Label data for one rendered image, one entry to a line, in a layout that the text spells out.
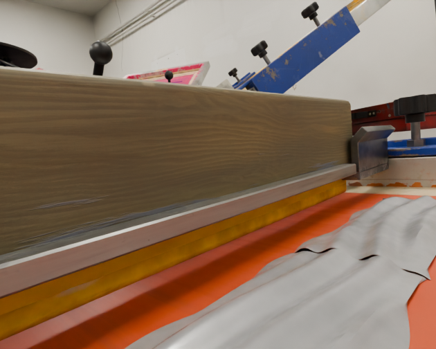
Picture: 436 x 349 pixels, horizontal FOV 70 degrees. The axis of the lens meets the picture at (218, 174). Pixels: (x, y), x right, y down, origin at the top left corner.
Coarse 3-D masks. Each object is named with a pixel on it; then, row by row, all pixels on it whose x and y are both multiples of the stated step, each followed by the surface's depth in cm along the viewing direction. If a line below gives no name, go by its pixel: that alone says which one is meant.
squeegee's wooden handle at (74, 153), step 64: (0, 128) 10; (64, 128) 12; (128, 128) 14; (192, 128) 17; (256, 128) 21; (320, 128) 27; (0, 192) 10; (64, 192) 12; (128, 192) 14; (192, 192) 17
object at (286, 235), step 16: (320, 208) 30; (336, 208) 29; (352, 208) 29; (272, 224) 26; (288, 224) 25; (304, 224) 25; (320, 224) 24; (336, 224) 24; (240, 240) 22; (256, 240) 22; (272, 240) 22; (288, 240) 21; (304, 240) 21; (368, 256) 17; (416, 272) 15; (432, 272) 15
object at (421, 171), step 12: (408, 156) 37; (420, 156) 35; (432, 156) 35; (396, 168) 37; (408, 168) 36; (420, 168) 35; (432, 168) 35; (348, 180) 41; (360, 180) 40; (372, 180) 39; (384, 180) 38; (396, 180) 37; (408, 180) 36; (420, 180) 36; (432, 180) 35
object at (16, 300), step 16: (304, 192) 27; (320, 192) 30; (272, 208) 24; (224, 224) 20; (176, 240) 17; (192, 240) 18; (128, 256) 15; (144, 256) 16; (80, 272) 13; (96, 272) 14; (32, 288) 12; (48, 288) 12; (64, 288) 13; (0, 304) 11; (16, 304) 12
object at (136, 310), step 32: (224, 256) 20; (256, 256) 19; (128, 288) 16; (160, 288) 16; (192, 288) 16; (224, 288) 15; (416, 288) 13; (64, 320) 14; (96, 320) 13; (128, 320) 13; (160, 320) 13; (416, 320) 11
